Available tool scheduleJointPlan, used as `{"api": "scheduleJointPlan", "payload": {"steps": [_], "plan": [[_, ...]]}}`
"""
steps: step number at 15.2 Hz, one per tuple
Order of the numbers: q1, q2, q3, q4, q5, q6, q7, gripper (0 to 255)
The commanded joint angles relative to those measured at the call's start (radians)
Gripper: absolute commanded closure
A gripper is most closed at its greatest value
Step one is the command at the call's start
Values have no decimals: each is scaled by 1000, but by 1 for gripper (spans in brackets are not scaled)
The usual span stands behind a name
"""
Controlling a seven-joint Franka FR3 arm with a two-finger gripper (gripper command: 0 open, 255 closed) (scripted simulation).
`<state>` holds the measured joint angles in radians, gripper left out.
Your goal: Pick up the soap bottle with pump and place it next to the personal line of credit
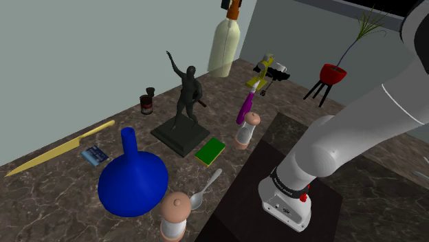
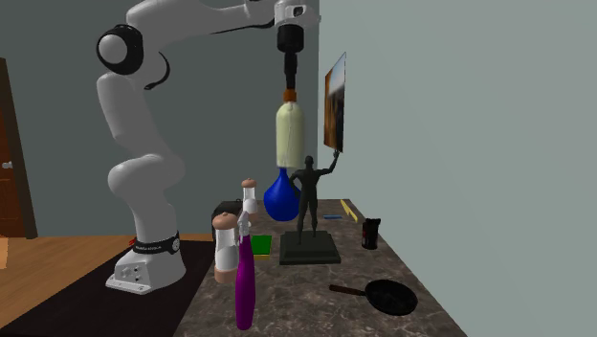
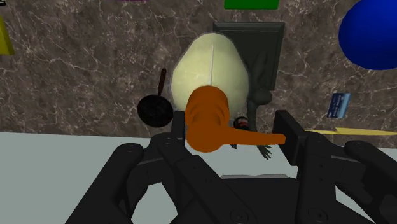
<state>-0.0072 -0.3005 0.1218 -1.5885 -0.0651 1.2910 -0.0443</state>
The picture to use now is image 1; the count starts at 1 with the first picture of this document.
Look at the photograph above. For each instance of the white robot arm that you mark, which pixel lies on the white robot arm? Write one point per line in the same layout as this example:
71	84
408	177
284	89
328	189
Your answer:
352	134

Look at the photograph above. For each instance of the green and yellow sponge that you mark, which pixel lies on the green and yellow sponge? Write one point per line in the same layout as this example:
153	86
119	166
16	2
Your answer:
210	150

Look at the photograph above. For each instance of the purple pen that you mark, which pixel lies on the purple pen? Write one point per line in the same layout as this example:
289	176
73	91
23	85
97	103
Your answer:
244	109

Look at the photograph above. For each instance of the tan and white pepper mill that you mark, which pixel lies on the tan and white pepper mill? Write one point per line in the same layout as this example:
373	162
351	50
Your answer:
246	132
174	214

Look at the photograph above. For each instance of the dark human figure statue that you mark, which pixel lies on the dark human figure statue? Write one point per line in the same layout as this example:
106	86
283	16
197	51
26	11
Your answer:
181	135

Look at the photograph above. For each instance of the dark red can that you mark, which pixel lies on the dark red can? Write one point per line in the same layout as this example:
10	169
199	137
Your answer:
146	105

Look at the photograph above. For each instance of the small dark cup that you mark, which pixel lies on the small dark cup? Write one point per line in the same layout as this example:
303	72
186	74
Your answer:
150	91

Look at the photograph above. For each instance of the yellow and white tool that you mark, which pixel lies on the yellow and white tool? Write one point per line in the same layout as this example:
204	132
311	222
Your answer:
264	67

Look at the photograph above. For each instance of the pale yellow bottle orange neck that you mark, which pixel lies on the pale yellow bottle orange neck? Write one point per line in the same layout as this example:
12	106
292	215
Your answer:
224	47

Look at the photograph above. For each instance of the black flat object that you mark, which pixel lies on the black flat object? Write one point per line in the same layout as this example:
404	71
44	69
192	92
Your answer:
280	75

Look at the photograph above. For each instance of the silver spoon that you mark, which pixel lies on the silver spoon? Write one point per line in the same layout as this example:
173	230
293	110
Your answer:
196	200

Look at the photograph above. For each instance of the dark marble robot stand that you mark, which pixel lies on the dark marble robot stand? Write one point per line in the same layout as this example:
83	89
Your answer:
248	201

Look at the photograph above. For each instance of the blue round vase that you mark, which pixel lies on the blue round vase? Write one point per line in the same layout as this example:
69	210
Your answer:
134	184

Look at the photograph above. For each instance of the small blue card box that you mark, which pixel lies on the small blue card box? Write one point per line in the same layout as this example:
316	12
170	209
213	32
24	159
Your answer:
95	155

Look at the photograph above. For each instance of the red plant pot on stand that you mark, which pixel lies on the red plant pot on stand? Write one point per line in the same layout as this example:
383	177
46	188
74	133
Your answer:
332	74

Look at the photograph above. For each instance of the yellow knife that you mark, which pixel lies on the yellow knife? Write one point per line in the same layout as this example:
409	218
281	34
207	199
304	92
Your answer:
60	149

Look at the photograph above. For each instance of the grey utensil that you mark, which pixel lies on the grey utensil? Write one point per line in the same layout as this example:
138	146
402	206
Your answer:
426	160
421	175

